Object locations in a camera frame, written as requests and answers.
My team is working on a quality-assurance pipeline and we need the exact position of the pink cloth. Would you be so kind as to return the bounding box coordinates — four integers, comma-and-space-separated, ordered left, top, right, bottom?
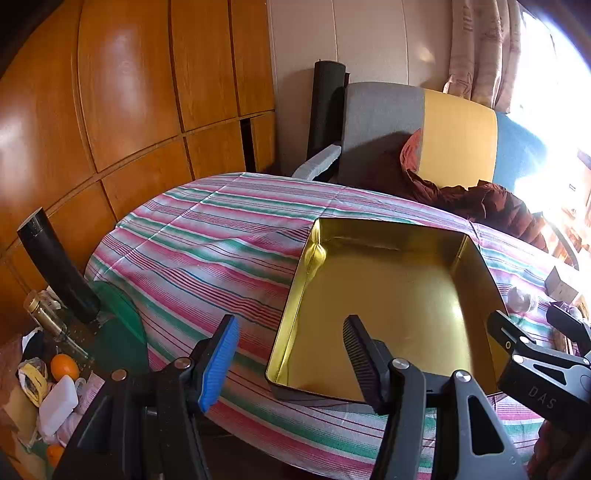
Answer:
69, 373, 108, 435

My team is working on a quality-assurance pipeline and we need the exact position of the black rolled mat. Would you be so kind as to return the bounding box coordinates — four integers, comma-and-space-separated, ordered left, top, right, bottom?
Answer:
306, 60, 347, 162

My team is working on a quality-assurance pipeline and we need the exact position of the grey yellow blue chair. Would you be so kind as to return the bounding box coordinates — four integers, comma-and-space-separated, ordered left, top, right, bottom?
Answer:
291, 82, 580, 271

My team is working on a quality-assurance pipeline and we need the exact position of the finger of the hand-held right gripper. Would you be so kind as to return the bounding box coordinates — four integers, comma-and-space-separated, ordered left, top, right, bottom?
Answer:
487, 310, 536, 356
546, 305, 591, 355

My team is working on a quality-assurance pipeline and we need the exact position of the wooden wardrobe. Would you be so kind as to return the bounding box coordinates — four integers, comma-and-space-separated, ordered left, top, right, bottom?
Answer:
0, 0, 278, 324

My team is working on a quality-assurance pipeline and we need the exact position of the black thermos bottle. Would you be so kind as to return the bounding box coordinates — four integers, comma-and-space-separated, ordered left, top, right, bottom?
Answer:
17, 208, 101, 324

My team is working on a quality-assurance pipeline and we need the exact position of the glass bottle with gold cap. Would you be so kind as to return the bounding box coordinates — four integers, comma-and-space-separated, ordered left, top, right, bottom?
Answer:
23, 291, 93, 365

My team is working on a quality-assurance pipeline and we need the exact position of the red cloth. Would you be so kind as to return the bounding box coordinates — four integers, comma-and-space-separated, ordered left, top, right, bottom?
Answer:
531, 418, 583, 480

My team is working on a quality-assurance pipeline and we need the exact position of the pink bottle with white cap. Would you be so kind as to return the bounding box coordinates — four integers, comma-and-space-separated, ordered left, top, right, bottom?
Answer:
507, 286, 539, 315

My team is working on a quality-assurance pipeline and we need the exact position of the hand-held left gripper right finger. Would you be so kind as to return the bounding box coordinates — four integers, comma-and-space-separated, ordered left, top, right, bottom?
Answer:
342, 315, 529, 480

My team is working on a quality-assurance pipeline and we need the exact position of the beige carton box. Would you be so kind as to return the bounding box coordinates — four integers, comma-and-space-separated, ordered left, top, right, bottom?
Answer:
545, 267, 580, 303

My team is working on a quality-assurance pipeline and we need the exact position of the green glass side table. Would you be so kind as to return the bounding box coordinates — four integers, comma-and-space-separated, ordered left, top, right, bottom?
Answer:
88, 281, 148, 374

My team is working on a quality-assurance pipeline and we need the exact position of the striped tablecloth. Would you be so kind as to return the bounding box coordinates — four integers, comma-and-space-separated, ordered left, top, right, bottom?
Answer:
84, 172, 583, 480

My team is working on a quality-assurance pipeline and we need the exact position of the white soap box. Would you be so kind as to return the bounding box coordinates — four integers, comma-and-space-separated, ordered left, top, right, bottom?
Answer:
38, 375, 79, 437

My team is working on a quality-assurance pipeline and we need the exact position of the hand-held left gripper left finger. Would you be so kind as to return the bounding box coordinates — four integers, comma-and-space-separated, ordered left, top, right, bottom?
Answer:
53, 314, 241, 480

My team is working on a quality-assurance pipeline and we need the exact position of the beige patterned curtain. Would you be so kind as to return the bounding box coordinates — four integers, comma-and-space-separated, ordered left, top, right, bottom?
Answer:
443, 0, 522, 114

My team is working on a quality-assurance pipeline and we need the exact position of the dark red jacket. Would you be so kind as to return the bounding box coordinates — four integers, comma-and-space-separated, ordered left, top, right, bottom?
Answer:
369, 129, 550, 252

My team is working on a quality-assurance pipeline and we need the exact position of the gold tin box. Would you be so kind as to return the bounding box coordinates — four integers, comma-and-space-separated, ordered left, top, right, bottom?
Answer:
265, 217, 511, 411

